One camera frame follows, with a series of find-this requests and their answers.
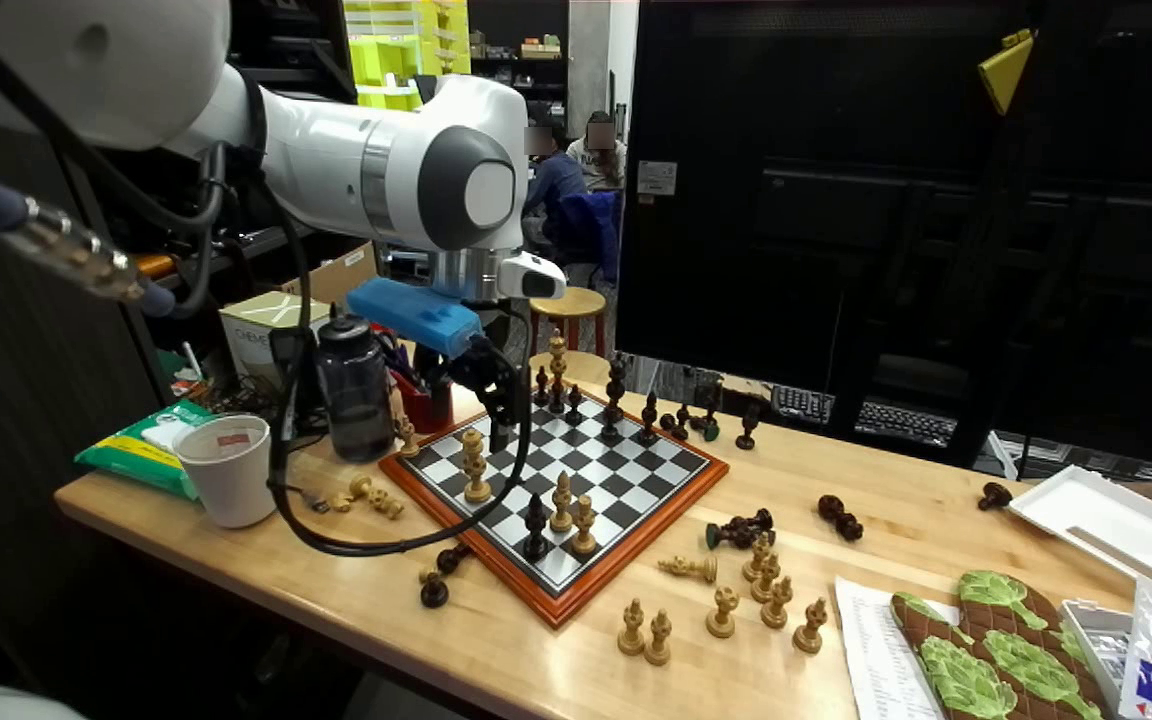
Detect black monitor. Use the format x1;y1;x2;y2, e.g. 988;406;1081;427
620;0;1152;460

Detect white cardboard box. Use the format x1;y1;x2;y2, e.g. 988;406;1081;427
220;294;331;393

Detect dark pawn near board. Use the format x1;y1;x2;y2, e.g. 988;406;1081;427
419;573;449;607

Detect white paper sheet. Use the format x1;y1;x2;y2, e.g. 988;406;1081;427
833;579;945;720

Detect light bishop on board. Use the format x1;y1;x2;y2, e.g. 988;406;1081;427
566;496;600;559

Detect yellow triangular tag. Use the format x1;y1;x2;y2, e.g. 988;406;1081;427
976;29;1036;117

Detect seated woman with long hair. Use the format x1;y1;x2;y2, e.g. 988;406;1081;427
566;113;623;192

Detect wooden framed chess board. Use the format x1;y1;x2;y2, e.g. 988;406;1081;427
381;393;727;628

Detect light pawn on board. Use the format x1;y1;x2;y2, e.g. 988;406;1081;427
549;471;574;536

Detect dark fallen chess piece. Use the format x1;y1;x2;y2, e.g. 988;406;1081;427
816;496;862;544

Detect red pen cup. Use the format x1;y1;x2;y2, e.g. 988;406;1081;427
394;374;452;434

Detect dark pawn on board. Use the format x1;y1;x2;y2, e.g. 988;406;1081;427
519;494;553;563

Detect light chess piece on board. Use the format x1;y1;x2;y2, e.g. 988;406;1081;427
457;427;493;506

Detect blue wrist camera box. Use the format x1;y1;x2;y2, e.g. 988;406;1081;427
342;276;480;358

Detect white paper cup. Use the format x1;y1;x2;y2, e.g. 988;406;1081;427
177;412;274;528

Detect tall light king piece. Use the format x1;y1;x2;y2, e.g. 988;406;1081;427
549;338;566;406

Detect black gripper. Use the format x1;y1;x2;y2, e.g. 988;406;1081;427
426;338;523;423

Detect dark fallen chess pieces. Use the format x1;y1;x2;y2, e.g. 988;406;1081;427
703;507;774;547

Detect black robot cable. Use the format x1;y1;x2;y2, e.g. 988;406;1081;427
263;211;534;559

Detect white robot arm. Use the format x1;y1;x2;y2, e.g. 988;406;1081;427
0;0;564;423

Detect green wet wipes pack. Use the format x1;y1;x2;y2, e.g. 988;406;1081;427
77;400;213;500

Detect light pawn off board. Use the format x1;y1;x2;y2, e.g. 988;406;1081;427
758;576;792;631
792;596;826;656
703;588;739;640
642;613;673;667
615;600;642;656

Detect seated person in blue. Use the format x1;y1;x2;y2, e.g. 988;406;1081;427
523;121;611;282

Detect round wooden stool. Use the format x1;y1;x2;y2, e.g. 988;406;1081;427
528;287;609;353

